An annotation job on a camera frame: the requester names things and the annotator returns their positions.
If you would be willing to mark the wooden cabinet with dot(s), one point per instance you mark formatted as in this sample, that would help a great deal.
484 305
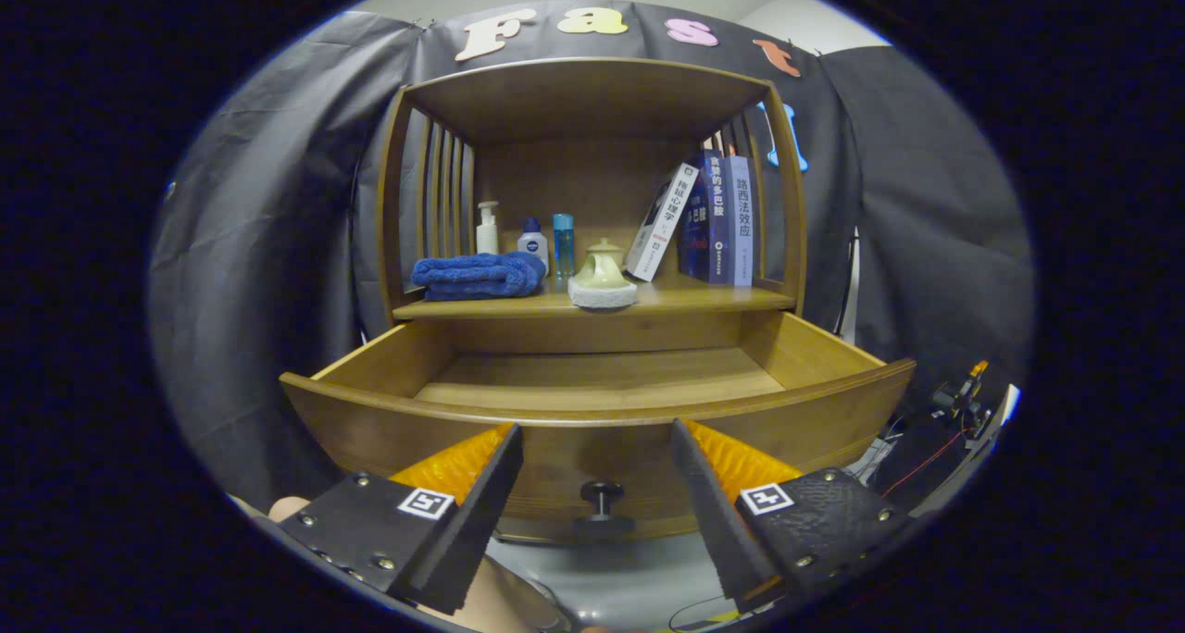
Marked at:
574 179

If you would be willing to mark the dark blue book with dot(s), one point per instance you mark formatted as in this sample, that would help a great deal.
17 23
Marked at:
708 226

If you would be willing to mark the light blue book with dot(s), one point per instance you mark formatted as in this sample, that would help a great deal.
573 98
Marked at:
741 226

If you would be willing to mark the white pump bottle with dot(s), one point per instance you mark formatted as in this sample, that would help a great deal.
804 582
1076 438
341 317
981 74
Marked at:
487 235

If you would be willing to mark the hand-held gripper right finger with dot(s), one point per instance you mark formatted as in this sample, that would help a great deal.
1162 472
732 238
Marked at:
717 513

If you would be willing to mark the white book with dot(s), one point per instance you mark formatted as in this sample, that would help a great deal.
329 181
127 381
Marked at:
662 221

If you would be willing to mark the pale green scrub brush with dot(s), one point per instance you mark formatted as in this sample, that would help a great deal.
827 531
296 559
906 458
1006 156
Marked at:
602 277

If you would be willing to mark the black backdrop cloth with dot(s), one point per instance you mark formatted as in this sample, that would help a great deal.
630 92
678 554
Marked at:
278 198

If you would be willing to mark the wooden countertop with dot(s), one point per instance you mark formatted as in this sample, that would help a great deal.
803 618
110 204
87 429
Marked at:
704 295

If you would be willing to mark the black drawer knob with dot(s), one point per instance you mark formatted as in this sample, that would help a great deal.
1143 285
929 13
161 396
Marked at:
602 492

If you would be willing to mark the orange black tool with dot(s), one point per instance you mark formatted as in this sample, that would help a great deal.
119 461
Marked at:
963 392

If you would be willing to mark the white bottle blue cap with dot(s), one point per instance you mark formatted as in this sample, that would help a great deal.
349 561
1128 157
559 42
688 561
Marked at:
532 244

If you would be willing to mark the blue folded towel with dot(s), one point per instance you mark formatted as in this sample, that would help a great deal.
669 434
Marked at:
477 277

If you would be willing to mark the blue transparent bottle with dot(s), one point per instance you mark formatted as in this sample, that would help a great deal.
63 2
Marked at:
564 244

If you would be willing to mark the person's beige trousers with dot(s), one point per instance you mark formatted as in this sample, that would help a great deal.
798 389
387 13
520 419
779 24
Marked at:
289 508

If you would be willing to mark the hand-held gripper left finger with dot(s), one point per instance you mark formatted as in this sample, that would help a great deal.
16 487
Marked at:
481 522

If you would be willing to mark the wooden drawer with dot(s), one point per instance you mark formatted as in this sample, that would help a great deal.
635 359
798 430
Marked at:
602 374

